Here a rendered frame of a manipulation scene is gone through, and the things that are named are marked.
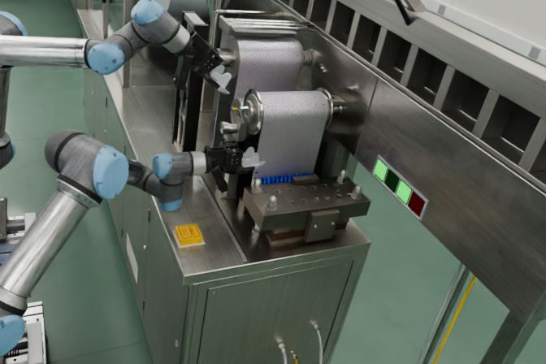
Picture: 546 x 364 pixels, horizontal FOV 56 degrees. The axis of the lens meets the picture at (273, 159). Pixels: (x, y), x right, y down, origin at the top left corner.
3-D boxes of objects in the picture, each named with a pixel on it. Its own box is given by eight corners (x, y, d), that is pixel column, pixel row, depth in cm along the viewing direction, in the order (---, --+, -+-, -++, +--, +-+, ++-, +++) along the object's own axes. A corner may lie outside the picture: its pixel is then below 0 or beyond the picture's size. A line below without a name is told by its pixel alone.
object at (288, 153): (251, 180, 173) (260, 132, 164) (311, 174, 183) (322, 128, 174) (252, 181, 172) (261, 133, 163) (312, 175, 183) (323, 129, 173)
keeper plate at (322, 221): (303, 238, 168) (309, 212, 163) (329, 234, 173) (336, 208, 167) (306, 243, 167) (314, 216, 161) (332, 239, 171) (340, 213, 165)
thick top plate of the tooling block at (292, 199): (241, 201, 170) (244, 186, 167) (343, 188, 188) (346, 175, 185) (260, 231, 158) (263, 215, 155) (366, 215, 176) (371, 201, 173)
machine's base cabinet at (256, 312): (83, 129, 381) (80, 15, 338) (168, 125, 409) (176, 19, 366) (170, 451, 192) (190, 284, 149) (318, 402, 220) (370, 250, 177)
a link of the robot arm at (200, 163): (192, 180, 157) (185, 166, 164) (206, 179, 159) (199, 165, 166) (195, 159, 154) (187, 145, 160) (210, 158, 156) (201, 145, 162)
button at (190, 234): (174, 231, 162) (175, 226, 161) (196, 228, 165) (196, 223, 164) (180, 246, 157) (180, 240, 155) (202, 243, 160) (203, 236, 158)
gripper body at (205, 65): (226, 62, 147) (197, 35, 139) (205, 83, 148) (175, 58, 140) (218, 52, 153) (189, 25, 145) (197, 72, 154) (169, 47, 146)
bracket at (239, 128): (214, 192, 184) (224, 116, 169) (231, 190, 187) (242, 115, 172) (218, 200, 181) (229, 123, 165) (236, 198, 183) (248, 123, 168)
